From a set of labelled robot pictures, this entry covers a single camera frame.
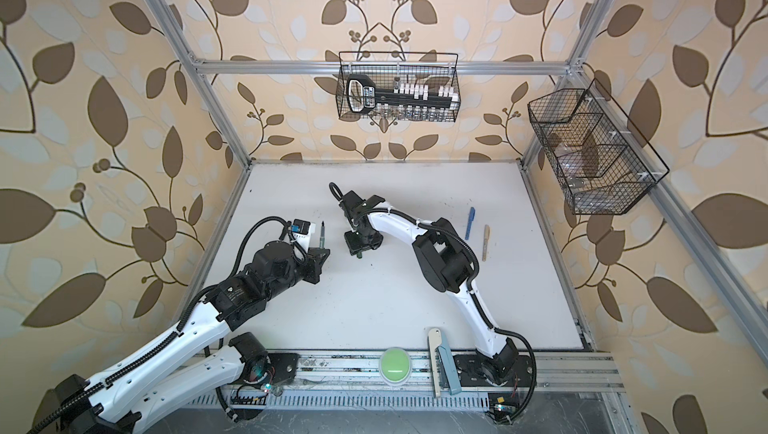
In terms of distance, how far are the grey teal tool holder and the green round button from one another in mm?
69

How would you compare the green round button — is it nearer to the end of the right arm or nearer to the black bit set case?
the end of the right arm

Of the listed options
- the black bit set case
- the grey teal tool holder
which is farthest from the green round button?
the black bit set case

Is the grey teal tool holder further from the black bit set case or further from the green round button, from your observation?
the black bit set case

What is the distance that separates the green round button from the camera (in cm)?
73

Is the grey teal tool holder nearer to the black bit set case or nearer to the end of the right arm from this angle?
the end of the right arm

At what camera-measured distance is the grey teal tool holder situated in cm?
71
